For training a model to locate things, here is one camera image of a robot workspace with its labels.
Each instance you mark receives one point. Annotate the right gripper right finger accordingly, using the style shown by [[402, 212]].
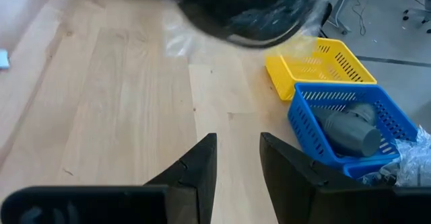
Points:
[[289, 183]]

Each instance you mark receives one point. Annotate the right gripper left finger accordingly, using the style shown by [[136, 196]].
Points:
[[198, 177]]

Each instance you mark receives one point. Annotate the clear bag with black item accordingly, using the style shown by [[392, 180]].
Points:
[[414, 156], [242, 8], [377, 178]]

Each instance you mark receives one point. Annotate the blue plastic basket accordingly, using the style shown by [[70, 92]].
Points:
[[333, 160], [363, 168]]

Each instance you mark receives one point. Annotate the yellow plastic basket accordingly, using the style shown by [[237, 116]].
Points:
[[281, 79]]

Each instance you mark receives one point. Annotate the grey stand base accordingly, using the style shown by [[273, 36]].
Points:
[[341, 5]]

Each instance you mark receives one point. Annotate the grey cart base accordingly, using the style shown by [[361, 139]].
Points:
[[427, 6]]

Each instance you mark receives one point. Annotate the white toothpaste tube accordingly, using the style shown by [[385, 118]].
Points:
[[4, 60]]

